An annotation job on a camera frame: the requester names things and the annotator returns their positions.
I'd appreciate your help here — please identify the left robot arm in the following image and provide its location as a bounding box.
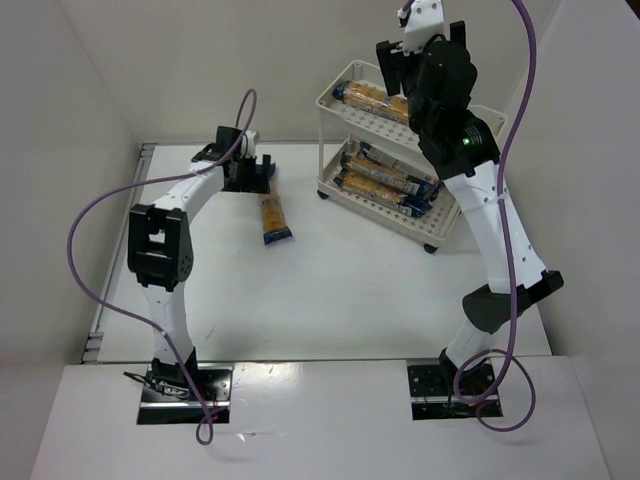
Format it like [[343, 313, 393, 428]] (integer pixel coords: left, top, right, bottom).
[[127, 126, 273, 395]]

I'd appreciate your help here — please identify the purple cable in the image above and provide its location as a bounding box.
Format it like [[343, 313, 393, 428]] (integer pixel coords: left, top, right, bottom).
[[67, 88, 259, 446], [397, 0, 539, 431]]

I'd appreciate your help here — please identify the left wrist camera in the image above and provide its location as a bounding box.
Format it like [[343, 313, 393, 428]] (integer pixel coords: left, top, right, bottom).
[[239, 129, 260, 158]]

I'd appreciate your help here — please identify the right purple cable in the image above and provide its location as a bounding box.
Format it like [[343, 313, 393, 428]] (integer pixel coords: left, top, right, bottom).
[[397, 0, 539, 431]]

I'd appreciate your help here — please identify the white two-tier shelf cart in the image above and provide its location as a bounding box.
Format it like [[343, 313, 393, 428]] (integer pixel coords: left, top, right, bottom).
[[313, 60, 508, 256]]

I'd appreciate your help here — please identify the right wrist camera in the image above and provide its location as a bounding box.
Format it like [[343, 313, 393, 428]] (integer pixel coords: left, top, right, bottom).
[[397, 0, 445, 56]]

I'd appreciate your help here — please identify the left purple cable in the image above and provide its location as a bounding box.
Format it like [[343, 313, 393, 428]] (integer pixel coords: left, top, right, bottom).
[[67, 88, 259, 446]]

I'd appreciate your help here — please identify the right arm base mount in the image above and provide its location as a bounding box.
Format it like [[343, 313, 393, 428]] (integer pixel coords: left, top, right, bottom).
[[407, 362, 494, 421]]

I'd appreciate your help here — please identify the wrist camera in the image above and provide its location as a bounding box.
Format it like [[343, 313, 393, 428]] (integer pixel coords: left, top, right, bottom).
[[239, 129, 260, 158], [397, 0, 445, 56]]

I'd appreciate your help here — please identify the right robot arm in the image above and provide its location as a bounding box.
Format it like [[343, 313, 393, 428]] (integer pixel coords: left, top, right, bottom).
[[376, 17, 564, 383]]

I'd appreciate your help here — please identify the pasta bag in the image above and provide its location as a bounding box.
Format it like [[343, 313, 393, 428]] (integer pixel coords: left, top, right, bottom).
[[259, 167, 293, 247], [332, 80, 409, 125], [333, 170, 432, 218], [340, 155, 420, 188], [358, 141, 442, 202]]

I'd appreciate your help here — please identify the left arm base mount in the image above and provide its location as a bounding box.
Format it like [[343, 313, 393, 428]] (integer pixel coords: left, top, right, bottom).
[[137, 363, 236, 426]]

